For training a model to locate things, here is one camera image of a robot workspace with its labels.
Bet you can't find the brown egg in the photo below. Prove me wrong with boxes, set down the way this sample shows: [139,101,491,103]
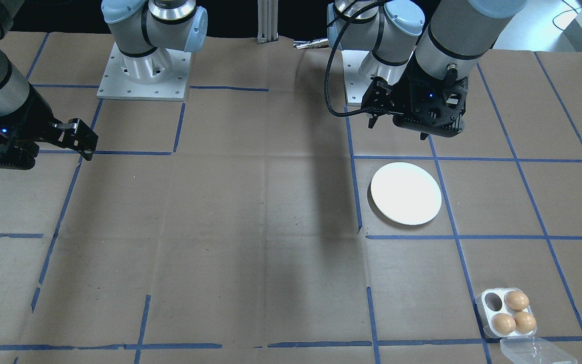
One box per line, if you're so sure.
[513,311,537,334]
[504,291,529,311]
[492,313,517,335]

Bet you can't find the clear plastic egg box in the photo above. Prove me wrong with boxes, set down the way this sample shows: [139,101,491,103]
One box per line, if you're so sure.
[475,288,578,364]

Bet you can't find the white bowl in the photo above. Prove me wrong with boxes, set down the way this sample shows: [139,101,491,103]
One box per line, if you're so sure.
[370,162,443,226]

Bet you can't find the white square base plate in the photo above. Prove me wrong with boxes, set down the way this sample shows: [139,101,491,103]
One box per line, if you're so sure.
[97,42,192,102]
[344,51,415,107]

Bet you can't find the black ridged wrist camera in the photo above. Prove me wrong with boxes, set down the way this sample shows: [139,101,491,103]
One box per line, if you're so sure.
[0,147,36,170]
[394,115,466,139]

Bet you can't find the aluminium frame post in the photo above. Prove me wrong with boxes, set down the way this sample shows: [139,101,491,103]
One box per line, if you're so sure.
[257,0,279,44]

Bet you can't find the thin black floor cable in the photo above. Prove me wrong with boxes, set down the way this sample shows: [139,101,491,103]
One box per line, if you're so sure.
[553,0,582,28]

